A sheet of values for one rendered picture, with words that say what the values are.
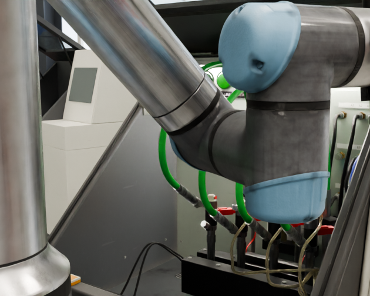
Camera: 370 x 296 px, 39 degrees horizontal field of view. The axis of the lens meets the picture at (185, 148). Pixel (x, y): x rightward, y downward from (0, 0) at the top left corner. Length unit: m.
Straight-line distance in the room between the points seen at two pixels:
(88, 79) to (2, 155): 3.85
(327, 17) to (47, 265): 0.30
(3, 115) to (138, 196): 1.15
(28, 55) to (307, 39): 0.22
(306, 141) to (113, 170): 0.97
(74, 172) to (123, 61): 3.52
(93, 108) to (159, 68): 3.53
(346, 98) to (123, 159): 0.59
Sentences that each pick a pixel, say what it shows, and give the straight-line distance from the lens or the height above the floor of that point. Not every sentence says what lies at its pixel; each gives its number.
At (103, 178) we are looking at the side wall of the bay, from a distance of 1.36.
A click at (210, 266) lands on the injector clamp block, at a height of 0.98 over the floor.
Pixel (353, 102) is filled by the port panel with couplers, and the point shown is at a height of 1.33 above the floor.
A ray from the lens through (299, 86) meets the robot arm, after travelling 0.45.
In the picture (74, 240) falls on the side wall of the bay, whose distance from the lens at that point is 1.33.
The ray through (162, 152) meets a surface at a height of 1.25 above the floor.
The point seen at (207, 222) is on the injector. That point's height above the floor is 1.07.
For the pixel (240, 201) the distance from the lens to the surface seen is 0.97.
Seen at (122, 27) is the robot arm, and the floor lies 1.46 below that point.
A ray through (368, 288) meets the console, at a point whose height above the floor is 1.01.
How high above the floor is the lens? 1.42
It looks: 9 degrees down
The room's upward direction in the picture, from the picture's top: straight up
